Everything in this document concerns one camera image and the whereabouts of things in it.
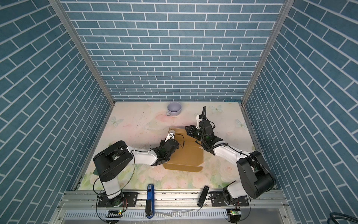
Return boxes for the aluminium front rail frame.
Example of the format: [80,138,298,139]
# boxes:
[50,189,295,224]

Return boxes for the blue black handheld tool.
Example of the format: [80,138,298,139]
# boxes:
[145,184,154,219]

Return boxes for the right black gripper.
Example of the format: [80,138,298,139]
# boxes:
[185,125,207,144]

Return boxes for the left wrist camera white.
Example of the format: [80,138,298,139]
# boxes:
[165,129,175,142]

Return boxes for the right green controller board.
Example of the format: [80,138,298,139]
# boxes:
[227,209,241,217]

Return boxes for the green controller board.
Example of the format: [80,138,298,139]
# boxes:
[227,209,241,217]
[105,210,123,219]

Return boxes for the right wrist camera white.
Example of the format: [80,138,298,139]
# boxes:
[196,114,202,129]

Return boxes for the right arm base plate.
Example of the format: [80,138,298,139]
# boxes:
[208,191,249,207]

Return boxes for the left green controller board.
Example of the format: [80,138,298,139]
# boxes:
[105,210,123,219]

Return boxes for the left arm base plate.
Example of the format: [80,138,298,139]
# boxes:
[97,192,138,208]

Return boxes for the lavender ceramic cup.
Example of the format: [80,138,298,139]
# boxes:
[166,102,182,116]

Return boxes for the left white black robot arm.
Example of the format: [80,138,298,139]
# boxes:
[93,139,182,200]

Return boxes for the black handheld device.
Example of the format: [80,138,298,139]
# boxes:
[197,185,209,208]

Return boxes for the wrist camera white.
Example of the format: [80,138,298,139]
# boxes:
[165,129,175,142]
[196,114,202,129]

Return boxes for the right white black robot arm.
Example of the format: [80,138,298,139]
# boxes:
[185,119,276,203]

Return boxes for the brown cardboard box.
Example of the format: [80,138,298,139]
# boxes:
[163,127,204,173]

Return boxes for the white slotted cable duct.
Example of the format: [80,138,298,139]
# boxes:
[63,209,228,221]

